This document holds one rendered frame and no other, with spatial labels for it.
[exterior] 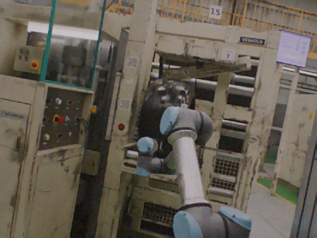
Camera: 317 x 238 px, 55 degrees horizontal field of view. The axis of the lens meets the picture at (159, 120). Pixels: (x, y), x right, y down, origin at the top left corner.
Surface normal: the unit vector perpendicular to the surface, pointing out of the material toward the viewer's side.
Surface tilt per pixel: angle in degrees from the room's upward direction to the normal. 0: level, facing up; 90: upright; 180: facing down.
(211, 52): 90
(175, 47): 90
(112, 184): 90
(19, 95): 90
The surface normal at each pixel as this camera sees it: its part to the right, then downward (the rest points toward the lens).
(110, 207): -0.22, 0.01
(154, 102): -0.15, -0.32
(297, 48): 0.16, 0.08
